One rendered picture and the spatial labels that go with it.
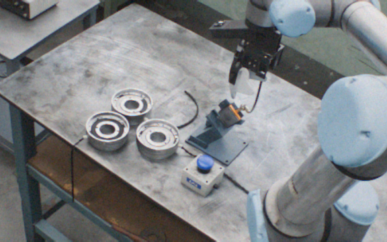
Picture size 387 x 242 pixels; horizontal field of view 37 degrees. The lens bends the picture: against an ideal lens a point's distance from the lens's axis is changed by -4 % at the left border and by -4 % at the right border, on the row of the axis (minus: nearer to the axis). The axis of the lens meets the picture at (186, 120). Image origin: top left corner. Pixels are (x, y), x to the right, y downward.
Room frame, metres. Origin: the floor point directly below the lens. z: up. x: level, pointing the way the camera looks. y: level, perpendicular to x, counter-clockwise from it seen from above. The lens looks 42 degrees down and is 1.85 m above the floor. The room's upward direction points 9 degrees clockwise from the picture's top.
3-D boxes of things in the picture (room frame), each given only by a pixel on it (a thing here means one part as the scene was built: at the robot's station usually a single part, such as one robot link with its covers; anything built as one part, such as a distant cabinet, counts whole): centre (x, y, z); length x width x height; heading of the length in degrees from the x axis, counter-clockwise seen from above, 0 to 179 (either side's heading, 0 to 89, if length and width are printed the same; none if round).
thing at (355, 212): (0.77, -0.34, 0.97); 0.13 x 0.12 x 0.14; 106
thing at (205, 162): (0.94, -0.06, 0.85); 0.04 x 0.04 x 0.05
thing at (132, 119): (1.14, 0.14, 0.82); 0.10 x 0.10 x 0.04
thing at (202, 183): (0.94, -0.06, 0.82); 0.08 x 0.07 x 0.05; 60
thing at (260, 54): (1.06, -0.13, 1.13); 0.09 x 0.08 x 0.12; 62
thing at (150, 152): (1.04, 0.06, 0.82); 0.10 x 0.10 x 0.04
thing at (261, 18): (1.06, -0.12, 1.21); 0.08 x 0.08 x 0.05
